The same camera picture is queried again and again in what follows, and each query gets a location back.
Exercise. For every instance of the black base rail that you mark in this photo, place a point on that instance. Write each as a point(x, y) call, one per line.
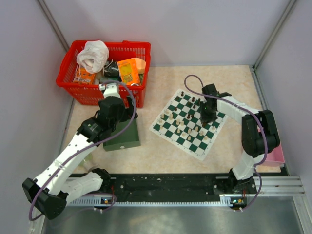
point(197, 187)

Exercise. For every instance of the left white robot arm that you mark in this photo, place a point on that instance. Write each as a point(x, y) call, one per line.
point(50, 192)

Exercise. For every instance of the white crumpled plastic bag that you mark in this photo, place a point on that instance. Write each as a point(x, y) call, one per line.
point(94, 56)

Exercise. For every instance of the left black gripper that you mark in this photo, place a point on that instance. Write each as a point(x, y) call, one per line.
point(127, 114)

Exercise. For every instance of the pink plastic tray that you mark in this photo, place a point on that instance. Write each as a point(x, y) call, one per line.
point(275, 157)

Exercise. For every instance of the dark green plastic tray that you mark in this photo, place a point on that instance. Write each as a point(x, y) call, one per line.
point(128, 139)

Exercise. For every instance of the black wrapped bundle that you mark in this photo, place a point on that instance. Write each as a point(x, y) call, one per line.
point(110, 69)

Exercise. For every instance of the green white chess mat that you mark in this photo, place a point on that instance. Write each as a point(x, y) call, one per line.
point(179, 123)

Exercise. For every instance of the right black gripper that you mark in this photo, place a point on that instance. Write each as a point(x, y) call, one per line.
point(204, 117)

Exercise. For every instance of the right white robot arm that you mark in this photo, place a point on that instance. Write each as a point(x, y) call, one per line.
point(259, 134)

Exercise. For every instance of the peach sponge block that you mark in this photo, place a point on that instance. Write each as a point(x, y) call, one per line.
point(141, 65)

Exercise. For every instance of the orange yellow snack package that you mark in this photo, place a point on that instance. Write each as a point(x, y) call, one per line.
point(128, 72)

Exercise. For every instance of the red plastic shopping basket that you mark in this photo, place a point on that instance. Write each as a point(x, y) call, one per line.
point(89, 94)

